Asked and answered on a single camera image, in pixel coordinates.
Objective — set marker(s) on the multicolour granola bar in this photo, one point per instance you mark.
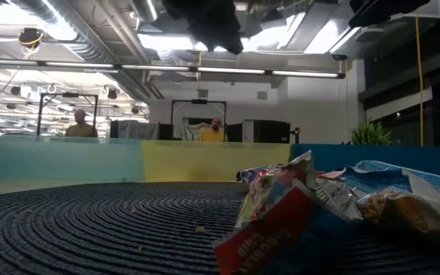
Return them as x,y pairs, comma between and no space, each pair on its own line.
277,183

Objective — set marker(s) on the silver granola bar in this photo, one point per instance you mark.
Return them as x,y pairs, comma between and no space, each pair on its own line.
336,196

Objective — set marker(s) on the long ceiling light bar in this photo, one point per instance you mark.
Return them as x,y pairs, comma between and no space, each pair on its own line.
227,70

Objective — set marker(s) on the white cloth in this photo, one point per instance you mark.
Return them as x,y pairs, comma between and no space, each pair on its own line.
193,131

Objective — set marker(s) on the person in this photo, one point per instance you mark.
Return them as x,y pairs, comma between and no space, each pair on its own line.
80,128
214,133

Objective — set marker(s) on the black cabinet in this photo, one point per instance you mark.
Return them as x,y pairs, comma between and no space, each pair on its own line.
266,131

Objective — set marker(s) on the grey covered equipment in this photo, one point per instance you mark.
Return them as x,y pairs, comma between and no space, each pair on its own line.
134,130

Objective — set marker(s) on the translucent yellow plastic tray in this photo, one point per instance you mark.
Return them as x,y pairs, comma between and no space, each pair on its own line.
204,160

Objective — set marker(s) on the small black tripod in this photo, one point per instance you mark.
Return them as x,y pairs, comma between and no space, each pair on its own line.
296,134

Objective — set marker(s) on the black boom with silver edge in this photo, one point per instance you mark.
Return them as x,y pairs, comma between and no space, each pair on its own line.
384,11

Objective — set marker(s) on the dark blue plastic tray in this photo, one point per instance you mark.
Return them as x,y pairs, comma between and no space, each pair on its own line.
338,156

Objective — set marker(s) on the spiky green potted plant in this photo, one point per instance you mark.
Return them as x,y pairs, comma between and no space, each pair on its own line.
371,135

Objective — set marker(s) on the translucent green plastic tray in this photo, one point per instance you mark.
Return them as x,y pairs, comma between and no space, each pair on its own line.
63,160

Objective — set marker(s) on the round dark woven mat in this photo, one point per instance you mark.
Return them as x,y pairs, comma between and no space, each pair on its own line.
90,229

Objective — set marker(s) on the grey wall vent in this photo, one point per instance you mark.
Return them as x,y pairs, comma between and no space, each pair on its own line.
202,93
262,95

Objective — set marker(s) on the black background rig frame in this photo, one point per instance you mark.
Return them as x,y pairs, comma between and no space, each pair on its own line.
199,101
67,94

